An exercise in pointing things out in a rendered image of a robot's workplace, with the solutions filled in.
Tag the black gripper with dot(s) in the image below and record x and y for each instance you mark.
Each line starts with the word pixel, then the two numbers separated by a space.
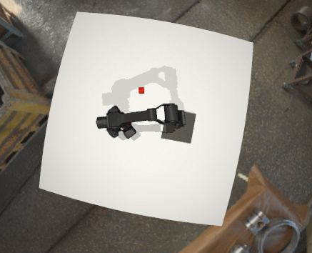
pixel 128 130

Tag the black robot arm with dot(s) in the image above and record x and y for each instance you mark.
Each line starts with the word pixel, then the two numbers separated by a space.
pixel 115 119

